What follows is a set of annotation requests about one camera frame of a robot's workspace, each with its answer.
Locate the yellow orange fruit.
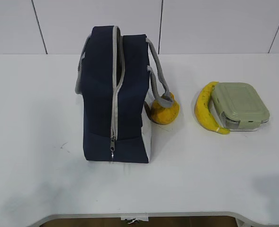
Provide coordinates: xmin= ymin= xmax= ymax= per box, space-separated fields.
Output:
xmin=144 ymin=92 xmax=180 ymax=125

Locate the navy blue lunch bag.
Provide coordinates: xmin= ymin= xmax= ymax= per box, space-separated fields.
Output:
xmin=75 ymin=26 xmax=175 ymax=163

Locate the yellow banana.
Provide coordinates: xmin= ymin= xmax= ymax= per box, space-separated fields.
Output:
xmin=194 ymin=81 xmax=230 ymax=135

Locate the green lid food container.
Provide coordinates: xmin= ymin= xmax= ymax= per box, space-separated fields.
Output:
xmin=211 ymin=82 xmax=270 ymax=131

